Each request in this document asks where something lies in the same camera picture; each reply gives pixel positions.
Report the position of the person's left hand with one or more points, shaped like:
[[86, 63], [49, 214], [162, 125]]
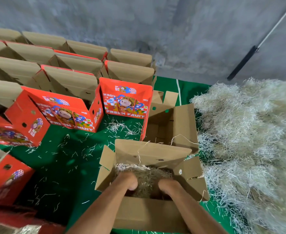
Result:
[[126, 181]]

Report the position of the white pole with black grip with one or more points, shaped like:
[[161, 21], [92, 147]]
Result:
[[243, 61]]

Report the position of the person's right hand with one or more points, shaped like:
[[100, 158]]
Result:
[[170, 187]]

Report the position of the person's right forearm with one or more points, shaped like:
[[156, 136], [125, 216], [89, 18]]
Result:
[[196, 217]]

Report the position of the group of red fruit boxes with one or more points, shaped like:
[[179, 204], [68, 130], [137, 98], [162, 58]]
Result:
[[60, 75]]

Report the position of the person's left forearm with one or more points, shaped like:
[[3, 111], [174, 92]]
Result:
[[99, 214]]

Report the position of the pile of shredded paper filler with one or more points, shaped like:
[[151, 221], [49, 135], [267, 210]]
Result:
[[255, 143]]

